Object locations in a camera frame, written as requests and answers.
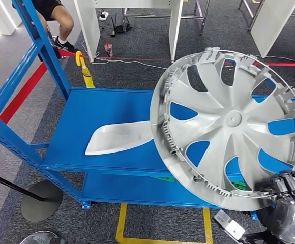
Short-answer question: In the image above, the blue metal shelf rack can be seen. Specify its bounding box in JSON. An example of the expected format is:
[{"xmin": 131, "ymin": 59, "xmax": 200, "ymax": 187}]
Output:
[{"xmin": 0, "ymin": 0, "xmax": 295, "ymax": 221}]

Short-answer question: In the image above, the steel frame table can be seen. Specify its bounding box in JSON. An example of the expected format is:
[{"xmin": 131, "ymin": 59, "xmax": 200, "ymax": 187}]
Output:
[
  {"xmin": 237, "ymin": 0, "xmax": 295, "ymax": 32},
  {"xmin": 122, "ymin": 0, "xmax": 211, "ymax": 35}
]

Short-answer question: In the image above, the clear cup with red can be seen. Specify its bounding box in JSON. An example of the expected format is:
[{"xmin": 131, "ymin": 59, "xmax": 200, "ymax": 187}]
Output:
[{"xmin": 104, "ymin": 41, "xmax": 113, "ymax": 57}]

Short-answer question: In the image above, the white floor cable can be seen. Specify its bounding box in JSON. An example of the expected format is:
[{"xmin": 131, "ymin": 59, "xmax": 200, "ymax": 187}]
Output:
[{"xmin": 81, "ymin": 40, "xmax": 168, "ymax": 70}]

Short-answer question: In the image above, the red barrier belt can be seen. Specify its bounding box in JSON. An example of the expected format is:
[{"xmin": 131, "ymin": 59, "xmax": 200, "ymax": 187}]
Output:
[{"xmin": 58, "ymin": 49, "xmax": 295, "ymax": 68}]

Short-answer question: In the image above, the white desk side panel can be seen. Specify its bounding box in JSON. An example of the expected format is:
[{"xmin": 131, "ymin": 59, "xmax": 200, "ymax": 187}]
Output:
[{"xmin": 250, "ymin": 0, "xmax": 295, "ymax": 58}]

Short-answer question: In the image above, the red floor tape stripe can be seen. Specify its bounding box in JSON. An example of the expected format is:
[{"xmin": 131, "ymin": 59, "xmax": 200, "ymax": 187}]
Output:
[{"xmin": 0, "ymin": 62, "xmax": 48, "ymax": 153}]

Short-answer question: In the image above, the black stanchion with round base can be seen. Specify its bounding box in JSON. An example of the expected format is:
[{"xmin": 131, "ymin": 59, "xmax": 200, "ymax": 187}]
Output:
[{"xmin": 0, "ymin": 169, "xmax": 64, "ymax": 223}]

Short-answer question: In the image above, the black router with antennas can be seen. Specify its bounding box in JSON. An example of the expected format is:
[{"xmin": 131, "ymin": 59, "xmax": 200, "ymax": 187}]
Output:
[{"xmin": 110, "ymin": 13, "xmax": 133, "ymax": 37}]

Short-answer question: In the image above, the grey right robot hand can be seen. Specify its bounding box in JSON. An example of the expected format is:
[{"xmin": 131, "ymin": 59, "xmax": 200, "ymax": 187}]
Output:
[{"xmin": 256, "ymin": 170, "xmax": 295, "ymax": 244}]

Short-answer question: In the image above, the yellow folded umbrella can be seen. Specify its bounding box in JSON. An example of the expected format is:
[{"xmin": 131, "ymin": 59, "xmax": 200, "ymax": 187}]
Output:
[{"xmin": 76, "ymin": 50, "xmax": 96, "ymax": 89}]

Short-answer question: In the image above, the grey plastic wheel cover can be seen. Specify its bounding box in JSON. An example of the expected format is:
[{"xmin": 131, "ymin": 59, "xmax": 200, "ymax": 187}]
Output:
[{"xmin": 150, "ymin": 47, "xmax": 295, "ymax": 212}]

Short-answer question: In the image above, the person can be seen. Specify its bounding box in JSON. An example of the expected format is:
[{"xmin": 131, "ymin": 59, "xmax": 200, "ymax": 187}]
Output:
[{"xmin": 31, "ymin": 0, "xmax": 76, "ymax": 54}]

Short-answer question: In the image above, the white desk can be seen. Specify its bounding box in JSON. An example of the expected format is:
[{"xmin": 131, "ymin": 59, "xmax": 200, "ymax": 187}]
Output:
[{"xmin": 73, "ymin": 0, "xmax": 184, "ymax": 64}]

